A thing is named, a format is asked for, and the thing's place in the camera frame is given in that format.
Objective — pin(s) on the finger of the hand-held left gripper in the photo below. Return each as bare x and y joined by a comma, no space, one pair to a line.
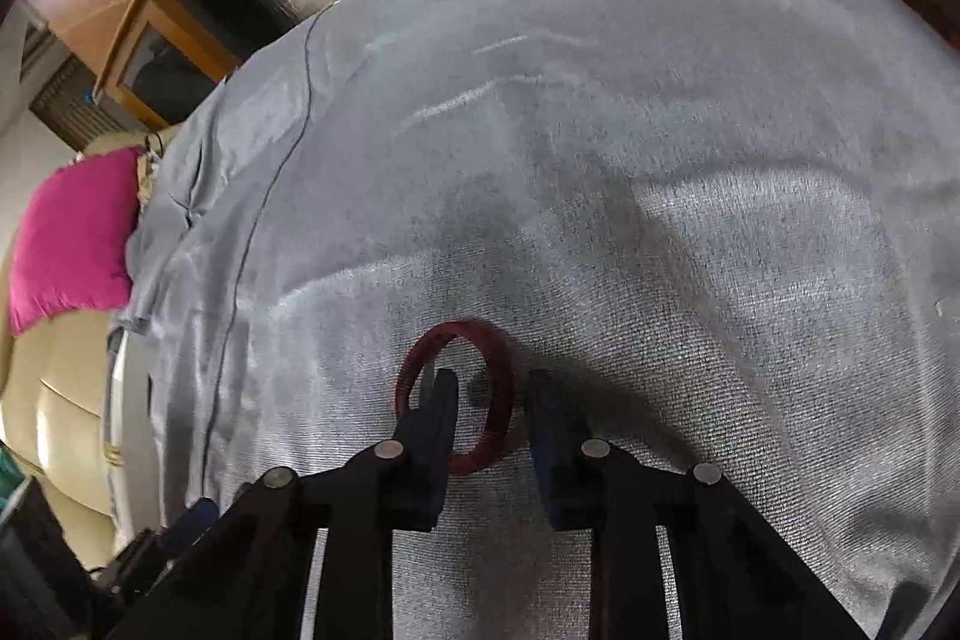
191,520
135,561

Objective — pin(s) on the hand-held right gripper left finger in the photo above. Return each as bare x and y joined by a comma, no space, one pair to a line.
439,445

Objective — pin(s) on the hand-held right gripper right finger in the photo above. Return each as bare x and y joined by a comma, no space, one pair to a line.
551,482

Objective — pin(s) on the maroon bangle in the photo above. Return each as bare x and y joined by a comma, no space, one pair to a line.
501,400

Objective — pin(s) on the white box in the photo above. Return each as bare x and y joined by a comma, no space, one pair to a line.
127,422

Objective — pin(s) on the cream sofa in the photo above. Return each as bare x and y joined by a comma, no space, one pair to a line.
52,400

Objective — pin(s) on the pink cushion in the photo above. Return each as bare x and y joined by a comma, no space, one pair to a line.
67,242

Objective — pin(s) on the grey blanket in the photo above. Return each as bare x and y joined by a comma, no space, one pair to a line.
600,160

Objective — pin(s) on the beige patterned cloth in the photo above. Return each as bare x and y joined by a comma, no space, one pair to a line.
148,175

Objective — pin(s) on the woven brown screen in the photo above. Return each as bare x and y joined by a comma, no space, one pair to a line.
67,108

